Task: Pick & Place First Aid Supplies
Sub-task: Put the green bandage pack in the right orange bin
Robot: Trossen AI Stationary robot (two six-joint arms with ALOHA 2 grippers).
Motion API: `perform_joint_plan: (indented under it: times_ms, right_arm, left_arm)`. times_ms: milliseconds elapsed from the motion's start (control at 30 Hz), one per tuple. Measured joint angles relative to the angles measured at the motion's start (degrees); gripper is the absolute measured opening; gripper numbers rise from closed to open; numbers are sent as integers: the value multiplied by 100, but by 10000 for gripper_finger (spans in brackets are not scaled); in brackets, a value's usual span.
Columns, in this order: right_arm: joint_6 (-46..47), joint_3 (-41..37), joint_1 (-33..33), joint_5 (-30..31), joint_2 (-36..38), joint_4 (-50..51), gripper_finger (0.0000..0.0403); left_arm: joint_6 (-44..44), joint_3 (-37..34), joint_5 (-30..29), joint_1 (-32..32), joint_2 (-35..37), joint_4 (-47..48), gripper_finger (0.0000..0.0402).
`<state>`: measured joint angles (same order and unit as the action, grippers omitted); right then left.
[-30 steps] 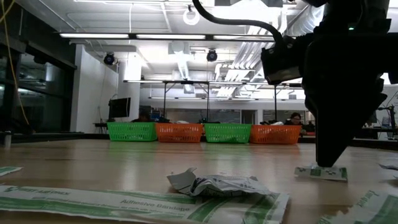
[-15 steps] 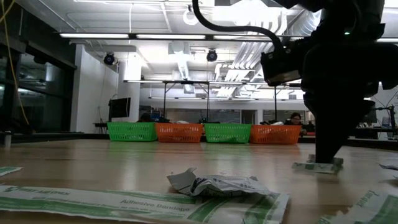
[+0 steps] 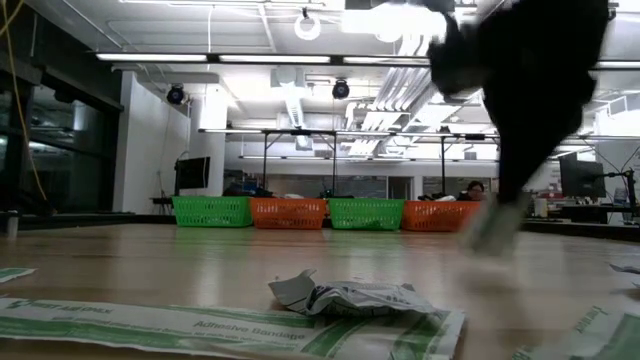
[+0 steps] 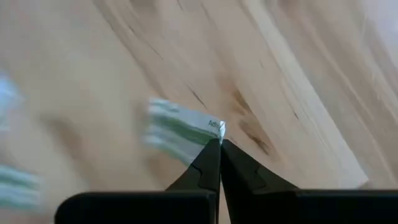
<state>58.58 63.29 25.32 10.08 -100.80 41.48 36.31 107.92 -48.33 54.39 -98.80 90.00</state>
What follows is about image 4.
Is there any green striped bandage wrapper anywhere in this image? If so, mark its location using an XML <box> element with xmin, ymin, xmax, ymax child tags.
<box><xmin>0</xmin><ymin>164</ymin><xmax>43</xmax><ymax>212</ymax></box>
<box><xmin>142</xmin><ymin>98</ymin><xmax>227</xmax><ymax>166</ymax></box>

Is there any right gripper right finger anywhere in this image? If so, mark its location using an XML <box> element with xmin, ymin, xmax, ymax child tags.
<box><xmin>221</xmin><ymin>138</ymin><xmax>299</xmax><ymax>224</ymax></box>

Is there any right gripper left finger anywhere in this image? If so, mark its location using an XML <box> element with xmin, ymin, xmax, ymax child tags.
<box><xmin>166</xmin><ymin>138</ymin><xmax>222</xmax><ymax>224</ymax></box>

